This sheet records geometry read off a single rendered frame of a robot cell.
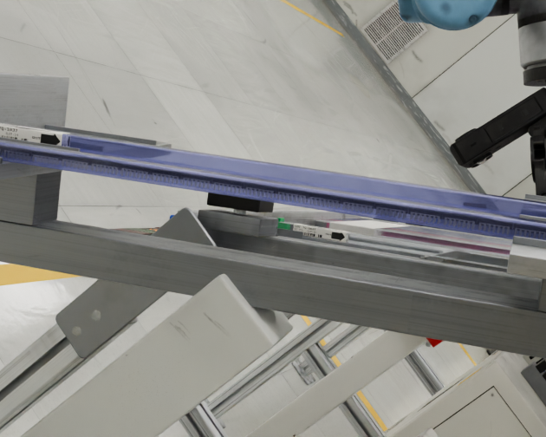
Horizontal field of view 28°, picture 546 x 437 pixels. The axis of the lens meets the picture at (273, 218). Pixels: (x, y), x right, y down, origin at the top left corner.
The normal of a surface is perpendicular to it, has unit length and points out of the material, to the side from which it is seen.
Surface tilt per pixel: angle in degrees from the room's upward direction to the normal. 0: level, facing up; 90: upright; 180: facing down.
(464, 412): 90
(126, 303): 90
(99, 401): 90
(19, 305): 0
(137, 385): 90
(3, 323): 0
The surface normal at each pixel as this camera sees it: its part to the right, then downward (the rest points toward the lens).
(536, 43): -0.73, 0.04
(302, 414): -0.33, 0.00
